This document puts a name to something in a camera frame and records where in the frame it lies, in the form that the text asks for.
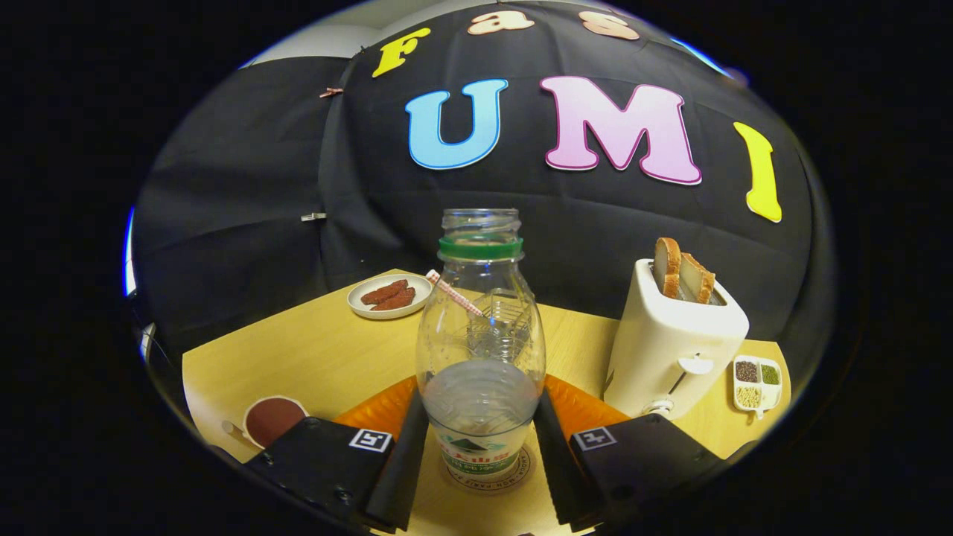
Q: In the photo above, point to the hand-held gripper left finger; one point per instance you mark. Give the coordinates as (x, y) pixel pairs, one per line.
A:
(406, 476)

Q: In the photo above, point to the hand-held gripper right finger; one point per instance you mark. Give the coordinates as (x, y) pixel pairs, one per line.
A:
(558, 476)

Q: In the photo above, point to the round wooden coaster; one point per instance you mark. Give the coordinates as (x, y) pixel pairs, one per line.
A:
(484, 486)

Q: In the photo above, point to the clear plastic juice bottle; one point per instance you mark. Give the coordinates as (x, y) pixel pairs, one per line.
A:
(480, 402)

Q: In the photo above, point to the wooden table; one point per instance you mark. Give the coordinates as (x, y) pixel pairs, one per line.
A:
(313, 350)

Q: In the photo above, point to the white toaster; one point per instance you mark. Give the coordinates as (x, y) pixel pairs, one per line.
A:
(655, 342)

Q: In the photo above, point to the round white plate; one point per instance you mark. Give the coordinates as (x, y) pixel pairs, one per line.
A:
(361, 309)

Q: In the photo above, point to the reddish brown sausage piece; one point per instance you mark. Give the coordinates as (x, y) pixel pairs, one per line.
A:
(396, 301)
(383, 292)

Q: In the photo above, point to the red striped straw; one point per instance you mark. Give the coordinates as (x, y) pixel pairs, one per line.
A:
(435, 280)

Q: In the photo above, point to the white divided bean dish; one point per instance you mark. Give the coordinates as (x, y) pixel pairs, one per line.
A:
(758, 387)

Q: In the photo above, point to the toast slice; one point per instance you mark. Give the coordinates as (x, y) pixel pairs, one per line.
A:
(698, 281)
(667, 268)

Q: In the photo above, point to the white clip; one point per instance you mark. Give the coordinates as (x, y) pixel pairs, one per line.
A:
(313, 217)

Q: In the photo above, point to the black backdrop cloth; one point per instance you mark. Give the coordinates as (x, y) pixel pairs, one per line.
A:
(260, 186)

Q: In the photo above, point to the orange clothespin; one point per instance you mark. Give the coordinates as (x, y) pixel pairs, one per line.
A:
(332, 92)

